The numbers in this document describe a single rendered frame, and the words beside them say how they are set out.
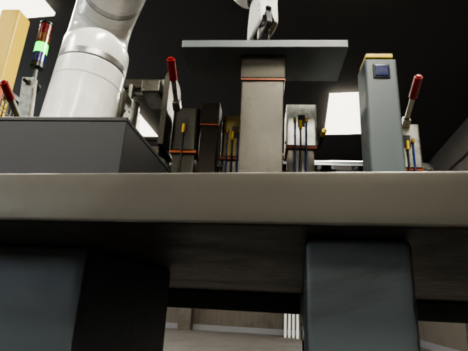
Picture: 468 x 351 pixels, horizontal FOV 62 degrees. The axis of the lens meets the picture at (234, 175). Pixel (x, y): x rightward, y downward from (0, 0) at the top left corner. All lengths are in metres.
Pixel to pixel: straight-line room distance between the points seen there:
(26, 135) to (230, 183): 0.32
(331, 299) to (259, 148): 0.55
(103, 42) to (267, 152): 0.38
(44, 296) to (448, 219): 0.40
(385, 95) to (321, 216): 0.66
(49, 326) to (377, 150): 0.66
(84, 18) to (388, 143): 0.66
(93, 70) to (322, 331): 0.56
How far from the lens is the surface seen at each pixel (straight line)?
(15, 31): 2.39
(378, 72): 0.94
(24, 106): 1.31
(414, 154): 1.06
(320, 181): 0.28
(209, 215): 0.28
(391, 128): 0.89
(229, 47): 0.91
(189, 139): 0.99
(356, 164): 1.14
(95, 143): 0.49
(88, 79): 0.71
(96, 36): 0.76
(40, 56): 2.47
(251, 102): 0.87
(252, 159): 0.82
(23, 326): 0.50
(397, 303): 0.32
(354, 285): 0.31
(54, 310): 0.49
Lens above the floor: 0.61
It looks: 18 degrees up
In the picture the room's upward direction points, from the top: 3 degrees clockwise
